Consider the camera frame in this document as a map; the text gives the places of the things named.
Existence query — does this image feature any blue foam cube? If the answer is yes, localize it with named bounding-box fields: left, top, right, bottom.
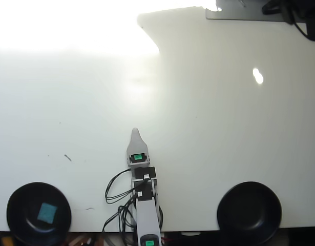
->
left=36, top=202, right=57, bottom=223

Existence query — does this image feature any black servo cable loop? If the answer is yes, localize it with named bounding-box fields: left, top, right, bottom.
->
left=104, top=168, right=136, bottom=204

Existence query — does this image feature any black servo cable bundle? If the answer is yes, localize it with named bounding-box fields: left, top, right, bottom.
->
left=101, top=198, right=137, bottom=234

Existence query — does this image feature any black bowl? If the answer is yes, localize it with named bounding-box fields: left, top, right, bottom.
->
left=216, top=181, right=283, bottom=245
left=6, top=181, right=72, bottom=246

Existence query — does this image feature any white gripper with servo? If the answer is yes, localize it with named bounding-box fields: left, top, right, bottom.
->
left=125, top=127, right=150, bottom=168

